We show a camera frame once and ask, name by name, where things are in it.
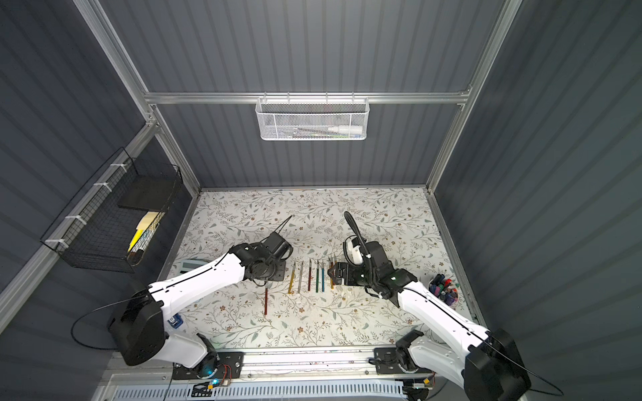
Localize yellow sticky notes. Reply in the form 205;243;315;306
128;212;165;255

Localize pink cup of markers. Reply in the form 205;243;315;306
429;273;459;308

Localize white wire mesh basket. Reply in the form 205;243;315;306
255;97;370;141

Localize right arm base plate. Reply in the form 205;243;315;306
368;347;433;375

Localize blue stapler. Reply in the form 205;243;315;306
167;313;184;329

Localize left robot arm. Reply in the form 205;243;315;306
107;232;293;378

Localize black wire mesh basket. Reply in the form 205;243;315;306
40;148;183;273

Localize white marker in basket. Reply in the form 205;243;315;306
327;125;364;136

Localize light blue calculator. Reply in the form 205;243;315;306
179;259;209;274

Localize black notebook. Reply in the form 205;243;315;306
117;175;180;212

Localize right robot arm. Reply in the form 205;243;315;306
329;238;532;400

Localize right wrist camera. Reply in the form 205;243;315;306
346;237;364;266

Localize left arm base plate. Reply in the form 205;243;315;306
172;352;245;380

